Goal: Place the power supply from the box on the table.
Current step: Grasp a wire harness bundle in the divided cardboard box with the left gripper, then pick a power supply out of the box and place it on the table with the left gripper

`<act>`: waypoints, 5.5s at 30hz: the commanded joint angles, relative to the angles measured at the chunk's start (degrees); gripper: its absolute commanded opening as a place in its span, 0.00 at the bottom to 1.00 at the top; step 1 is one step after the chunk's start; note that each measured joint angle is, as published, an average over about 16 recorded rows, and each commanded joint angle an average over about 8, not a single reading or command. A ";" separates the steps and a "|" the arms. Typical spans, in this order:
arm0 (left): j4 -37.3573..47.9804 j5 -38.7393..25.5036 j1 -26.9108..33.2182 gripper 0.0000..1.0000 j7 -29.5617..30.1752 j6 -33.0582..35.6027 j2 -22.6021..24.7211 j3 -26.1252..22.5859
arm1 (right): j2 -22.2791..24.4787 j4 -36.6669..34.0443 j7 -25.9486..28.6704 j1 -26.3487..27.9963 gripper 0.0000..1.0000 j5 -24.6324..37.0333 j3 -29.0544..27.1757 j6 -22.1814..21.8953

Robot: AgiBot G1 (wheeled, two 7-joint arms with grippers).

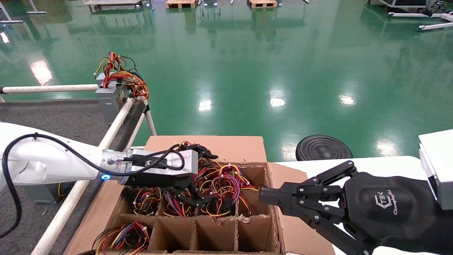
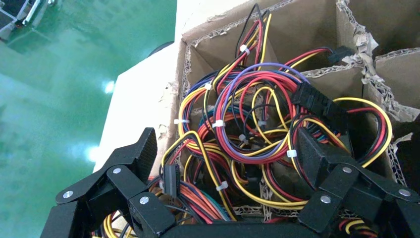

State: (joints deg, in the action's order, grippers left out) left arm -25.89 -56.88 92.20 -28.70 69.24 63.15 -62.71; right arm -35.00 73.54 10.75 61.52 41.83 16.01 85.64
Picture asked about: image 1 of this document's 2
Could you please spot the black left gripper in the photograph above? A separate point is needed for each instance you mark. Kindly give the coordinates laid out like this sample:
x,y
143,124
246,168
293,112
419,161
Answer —
x,y
159,181

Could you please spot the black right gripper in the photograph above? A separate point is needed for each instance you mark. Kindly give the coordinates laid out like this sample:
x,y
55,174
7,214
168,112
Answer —
x,y
396,209

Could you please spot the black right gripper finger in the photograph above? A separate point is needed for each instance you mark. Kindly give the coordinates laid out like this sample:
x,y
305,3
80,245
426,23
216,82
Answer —
x,y
279,193
283,206

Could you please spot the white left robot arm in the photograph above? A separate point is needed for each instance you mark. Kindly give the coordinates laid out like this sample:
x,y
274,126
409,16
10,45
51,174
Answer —
x,y
53,166

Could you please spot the brown cardboard box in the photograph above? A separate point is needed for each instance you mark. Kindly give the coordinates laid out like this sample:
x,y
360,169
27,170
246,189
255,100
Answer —
x,y
240,148

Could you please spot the cardboard grid divider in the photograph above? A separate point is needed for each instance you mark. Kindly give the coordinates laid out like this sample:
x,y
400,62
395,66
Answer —
x,y
216,233

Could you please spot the black round ribbed disc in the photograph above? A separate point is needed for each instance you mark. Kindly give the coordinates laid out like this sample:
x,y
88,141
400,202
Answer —
x,y
322,148

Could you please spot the grey foam mat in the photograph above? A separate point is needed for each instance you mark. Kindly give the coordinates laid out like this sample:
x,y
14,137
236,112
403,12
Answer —
x,y
53,117

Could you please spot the wooden pallet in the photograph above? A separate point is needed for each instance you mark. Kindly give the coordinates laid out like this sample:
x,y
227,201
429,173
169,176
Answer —
x,y
181,3
262,3

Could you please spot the white metal stand legs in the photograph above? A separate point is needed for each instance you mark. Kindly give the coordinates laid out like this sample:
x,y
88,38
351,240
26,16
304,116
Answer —
x,y
435,25

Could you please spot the grey metal platform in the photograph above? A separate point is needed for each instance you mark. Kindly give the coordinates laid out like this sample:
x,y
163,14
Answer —
x,y
113,3

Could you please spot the dark equipment cart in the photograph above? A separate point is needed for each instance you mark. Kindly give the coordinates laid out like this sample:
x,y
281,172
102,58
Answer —
x,y
407,3

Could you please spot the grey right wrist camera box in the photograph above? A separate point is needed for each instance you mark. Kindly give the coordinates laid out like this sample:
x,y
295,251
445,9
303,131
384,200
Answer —
x,y
439,166

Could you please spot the white pipe cart frame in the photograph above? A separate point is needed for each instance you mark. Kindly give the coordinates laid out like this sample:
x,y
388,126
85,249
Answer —
x,y
53,88

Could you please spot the white metal frame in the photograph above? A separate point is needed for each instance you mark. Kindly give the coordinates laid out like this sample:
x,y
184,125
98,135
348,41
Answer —
x,y
35,12

